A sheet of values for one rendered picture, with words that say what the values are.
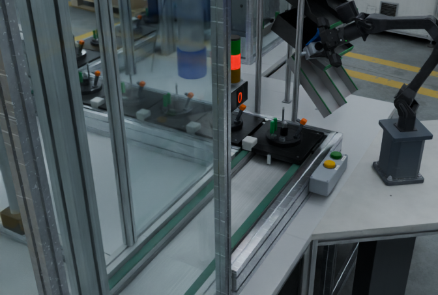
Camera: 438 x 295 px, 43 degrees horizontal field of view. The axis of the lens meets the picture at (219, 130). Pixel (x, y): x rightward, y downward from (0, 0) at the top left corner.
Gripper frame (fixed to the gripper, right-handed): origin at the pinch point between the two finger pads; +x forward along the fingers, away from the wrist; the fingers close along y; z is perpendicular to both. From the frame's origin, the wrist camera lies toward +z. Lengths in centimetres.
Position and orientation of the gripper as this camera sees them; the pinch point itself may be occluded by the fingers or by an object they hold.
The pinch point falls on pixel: (316, 47)
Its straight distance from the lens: 207.7
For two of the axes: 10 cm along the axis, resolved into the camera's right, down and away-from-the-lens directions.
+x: -8.1, 3.2, 4.9
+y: 2.5, 9.5, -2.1
